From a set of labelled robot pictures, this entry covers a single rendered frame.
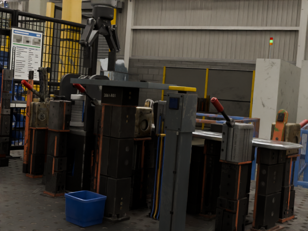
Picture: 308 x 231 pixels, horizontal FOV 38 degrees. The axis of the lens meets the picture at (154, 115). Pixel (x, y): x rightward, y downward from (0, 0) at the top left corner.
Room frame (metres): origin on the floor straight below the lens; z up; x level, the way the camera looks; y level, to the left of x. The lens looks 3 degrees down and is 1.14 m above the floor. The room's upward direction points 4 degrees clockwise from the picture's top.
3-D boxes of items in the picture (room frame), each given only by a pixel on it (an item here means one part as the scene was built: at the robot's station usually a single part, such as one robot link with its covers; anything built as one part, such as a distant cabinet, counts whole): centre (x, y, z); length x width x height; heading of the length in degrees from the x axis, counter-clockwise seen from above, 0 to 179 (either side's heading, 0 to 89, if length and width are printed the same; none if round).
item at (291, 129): (1.66, -0.49, 0.88); 0.15 x 0.11 x 0.36; 139
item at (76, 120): (1.82, 0.28, 0.94); 0.18 x 0.13 x 0.49; 49
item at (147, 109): (1.68, 0.05, 0.89); 0.13 x 0.11 x 0.38; 139
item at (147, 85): (1.50, 0.12, 1.16); 0.37 x 0.14 x 0.02; 49
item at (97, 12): (1.58, 0.20, 1.37); 0.08 x 0.07 x 0.09; 149
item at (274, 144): (1.90, 0.05, 1.00); 1.38 x 0.22 x 0.02; 49
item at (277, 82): (10.42, -2.83, 1.22); 2.40 x 0.54 x 2.45; 152
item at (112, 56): (1.64, 0.17, 1.24); 0.03 x 0.01 x 0.07; 59
